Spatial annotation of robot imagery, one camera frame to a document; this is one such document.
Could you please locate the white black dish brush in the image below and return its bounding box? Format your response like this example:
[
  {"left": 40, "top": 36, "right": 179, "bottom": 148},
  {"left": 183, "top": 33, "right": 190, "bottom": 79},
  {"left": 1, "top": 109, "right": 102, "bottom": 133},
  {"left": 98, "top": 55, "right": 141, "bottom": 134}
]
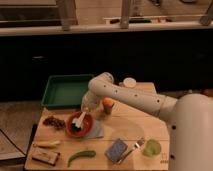
[{"left": 72, "top": 112, "right": 86, "bottom": 131}]

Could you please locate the yellow banana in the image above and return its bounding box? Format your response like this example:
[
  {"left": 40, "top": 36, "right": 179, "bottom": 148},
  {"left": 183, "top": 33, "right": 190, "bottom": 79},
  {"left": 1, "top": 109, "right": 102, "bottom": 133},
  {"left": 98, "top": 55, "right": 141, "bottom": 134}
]
[{"left": 33, "top": 140, "right": 61, "bottom": 148}]

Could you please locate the black cable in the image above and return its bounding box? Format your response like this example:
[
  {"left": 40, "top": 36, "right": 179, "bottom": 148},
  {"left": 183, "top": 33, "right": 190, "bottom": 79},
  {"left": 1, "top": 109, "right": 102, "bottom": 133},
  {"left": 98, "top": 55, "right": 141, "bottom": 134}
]
[{"left": 0, "top": 129, "right": 28, "bottom": 156}]

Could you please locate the green plastic tray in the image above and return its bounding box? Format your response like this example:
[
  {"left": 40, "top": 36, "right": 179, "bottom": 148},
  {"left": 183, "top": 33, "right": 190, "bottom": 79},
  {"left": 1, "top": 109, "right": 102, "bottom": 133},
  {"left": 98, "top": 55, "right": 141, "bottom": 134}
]
[{"left": 42, "top": 74, "right": 93, "bottom": 109}]

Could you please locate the green cup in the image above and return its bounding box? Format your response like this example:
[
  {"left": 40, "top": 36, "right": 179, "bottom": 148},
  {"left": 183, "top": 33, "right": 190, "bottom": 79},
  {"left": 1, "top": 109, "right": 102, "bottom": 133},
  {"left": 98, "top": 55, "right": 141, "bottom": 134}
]
[{"left": 143, "top": 139, "right": 161, "bottom": 157}]

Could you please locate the bunch of dark grapes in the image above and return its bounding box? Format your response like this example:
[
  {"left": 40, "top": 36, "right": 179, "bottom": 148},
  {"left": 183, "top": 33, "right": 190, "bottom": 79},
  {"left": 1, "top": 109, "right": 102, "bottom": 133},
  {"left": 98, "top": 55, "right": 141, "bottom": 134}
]
[{"left": 43, "top": 116, "right": 65, "bottom": 130}]

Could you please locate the green chili pepper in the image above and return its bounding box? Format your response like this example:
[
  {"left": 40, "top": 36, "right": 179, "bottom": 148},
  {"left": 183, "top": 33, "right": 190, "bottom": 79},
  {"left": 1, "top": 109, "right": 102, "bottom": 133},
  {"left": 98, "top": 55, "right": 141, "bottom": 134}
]
[{"left": 67, "top": 150, "right": 96, "bottom": 167}]

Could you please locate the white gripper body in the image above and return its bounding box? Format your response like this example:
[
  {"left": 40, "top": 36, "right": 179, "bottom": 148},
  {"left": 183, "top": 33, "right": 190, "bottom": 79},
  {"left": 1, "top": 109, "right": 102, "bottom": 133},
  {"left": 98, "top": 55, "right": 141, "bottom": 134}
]
[{"left": 81, "top": 91, "right": 101, "bottom": 111}]

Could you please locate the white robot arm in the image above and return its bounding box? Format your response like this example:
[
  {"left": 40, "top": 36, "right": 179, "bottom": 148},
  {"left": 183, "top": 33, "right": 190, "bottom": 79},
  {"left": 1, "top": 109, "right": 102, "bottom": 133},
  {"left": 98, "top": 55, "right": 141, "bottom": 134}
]
[{"left": 82, "top": 72, "right": 213, "bottom": 171}]

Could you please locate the red bowl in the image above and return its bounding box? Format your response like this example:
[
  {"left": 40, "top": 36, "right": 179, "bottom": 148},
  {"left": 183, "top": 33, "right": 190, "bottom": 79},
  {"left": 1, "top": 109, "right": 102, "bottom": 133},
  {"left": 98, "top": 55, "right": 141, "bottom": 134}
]
[{"left": 65, "top": 112, "right": 93, "bottom": 138}]

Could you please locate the silver fork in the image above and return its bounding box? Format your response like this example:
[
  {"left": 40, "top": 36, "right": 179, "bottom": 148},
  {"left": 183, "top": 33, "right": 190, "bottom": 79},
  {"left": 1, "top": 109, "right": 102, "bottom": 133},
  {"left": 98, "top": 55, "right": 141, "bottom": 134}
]
[{"left": 117, "top": 138, "right": 145, "bottom": 164}]

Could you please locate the blue sponge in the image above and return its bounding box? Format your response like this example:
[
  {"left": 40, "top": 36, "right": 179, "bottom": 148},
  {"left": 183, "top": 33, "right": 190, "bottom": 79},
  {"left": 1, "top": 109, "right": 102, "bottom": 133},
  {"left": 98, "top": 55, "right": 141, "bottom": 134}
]
[{"left": 105, "top": 139, "right": 127, "bottom": 163}]

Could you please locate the grey blue cloth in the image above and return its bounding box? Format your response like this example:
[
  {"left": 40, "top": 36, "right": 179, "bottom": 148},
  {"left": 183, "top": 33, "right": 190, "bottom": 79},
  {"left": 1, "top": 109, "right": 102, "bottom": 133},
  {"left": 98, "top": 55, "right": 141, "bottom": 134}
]
[{"left": 86, "top": 120, "right": 104, "bottom": 139}]

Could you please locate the brown rectangular box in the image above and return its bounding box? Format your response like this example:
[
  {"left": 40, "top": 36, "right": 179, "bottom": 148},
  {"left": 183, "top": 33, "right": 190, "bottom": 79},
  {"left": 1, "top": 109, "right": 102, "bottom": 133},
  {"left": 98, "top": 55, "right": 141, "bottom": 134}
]
[{"left": 32, "top": 148, "right": 60, "bottom": 166}]

